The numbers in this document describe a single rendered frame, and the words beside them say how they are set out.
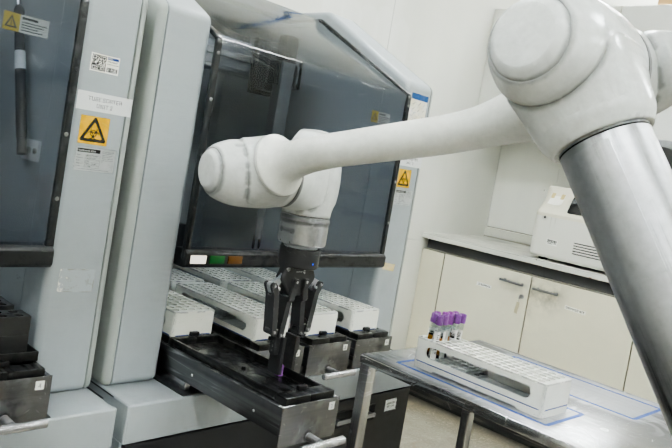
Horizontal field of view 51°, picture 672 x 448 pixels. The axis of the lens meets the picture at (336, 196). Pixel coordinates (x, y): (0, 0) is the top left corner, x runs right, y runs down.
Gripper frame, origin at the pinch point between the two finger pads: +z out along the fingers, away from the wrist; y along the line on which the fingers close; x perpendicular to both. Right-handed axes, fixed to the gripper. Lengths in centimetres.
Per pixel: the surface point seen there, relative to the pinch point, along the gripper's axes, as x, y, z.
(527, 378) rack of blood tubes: 34.5, -28.0, -3.6
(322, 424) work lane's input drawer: 13.4, 1.3, 8.1
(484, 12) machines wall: -131, -245, -130
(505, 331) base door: -74, -224, 34
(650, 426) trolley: 51, -48, 3
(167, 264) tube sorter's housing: -20.4, 13.9, -12.2
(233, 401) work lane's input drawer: 1.2, 11.3, 7.0
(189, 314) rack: -21.7, 6.1, -1.7
